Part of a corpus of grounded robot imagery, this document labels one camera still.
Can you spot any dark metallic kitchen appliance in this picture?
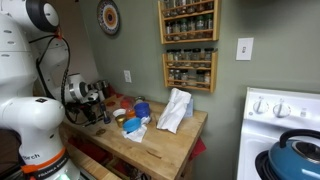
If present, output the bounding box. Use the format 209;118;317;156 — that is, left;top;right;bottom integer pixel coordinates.
91;79;113;99

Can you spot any white light switch plate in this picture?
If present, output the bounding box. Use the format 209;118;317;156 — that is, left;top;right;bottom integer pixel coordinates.
235;37;254;62

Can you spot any gold jar with lid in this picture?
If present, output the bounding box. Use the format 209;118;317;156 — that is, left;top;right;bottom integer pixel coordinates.
114;114;128;128

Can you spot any clear ziplock bag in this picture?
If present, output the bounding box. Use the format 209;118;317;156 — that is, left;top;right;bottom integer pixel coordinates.
118;95;139;119

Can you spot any pale blue plastic pack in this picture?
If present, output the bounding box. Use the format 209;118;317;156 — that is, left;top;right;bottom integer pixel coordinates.
184;96;195;118

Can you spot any white wall power outlet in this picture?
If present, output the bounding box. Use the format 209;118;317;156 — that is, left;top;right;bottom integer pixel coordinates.
123;69;133;84

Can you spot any white kitchen stove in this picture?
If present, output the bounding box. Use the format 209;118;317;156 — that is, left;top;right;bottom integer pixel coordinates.
236;87;320;180

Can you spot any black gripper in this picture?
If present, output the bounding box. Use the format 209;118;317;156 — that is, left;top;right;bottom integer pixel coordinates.
79;101;100;124

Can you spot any black pen with silver tip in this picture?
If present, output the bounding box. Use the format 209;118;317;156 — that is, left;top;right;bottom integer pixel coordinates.
83;116;103;128

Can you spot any wooden butcher block cart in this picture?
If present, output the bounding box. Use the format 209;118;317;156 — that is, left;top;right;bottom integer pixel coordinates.
59;93;209;180

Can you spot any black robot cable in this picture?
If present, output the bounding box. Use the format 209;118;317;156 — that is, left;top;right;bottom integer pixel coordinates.
28;34;82;126

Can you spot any white crumpled paper bag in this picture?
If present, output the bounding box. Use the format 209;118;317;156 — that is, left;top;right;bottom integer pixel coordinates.
156;87;194;134

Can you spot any red hanging cloth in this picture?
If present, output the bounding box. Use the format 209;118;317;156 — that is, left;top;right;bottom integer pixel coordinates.
189;136;208;162

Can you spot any colourful decorative wall plate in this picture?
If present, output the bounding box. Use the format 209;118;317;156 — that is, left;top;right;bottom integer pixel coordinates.
96;0;122;36

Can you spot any blue pot with black handle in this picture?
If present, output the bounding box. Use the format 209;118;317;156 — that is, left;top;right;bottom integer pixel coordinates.
268;129;320;180

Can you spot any white stove knob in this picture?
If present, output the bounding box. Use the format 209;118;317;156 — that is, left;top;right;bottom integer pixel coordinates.
252;98;270;115
273;100;292;119

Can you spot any black stove burner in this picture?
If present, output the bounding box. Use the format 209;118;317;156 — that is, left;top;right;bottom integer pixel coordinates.
254;149;273;180

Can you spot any white round plastic lid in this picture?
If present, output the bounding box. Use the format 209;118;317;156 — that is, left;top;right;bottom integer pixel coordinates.
112;108;127;118

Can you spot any wooden spice rack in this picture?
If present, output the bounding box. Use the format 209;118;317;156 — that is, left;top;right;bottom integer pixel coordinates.
162;49;219;93
157;0;222;45

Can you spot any blue round plastic container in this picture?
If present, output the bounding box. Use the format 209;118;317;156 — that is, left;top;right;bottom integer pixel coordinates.
133;101;152;119

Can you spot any white paper napkin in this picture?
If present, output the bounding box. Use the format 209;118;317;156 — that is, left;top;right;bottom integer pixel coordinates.
121;116;152;144

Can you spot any orange-red plastic lid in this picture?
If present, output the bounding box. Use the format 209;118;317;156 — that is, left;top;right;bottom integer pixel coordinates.
120;98;134;110

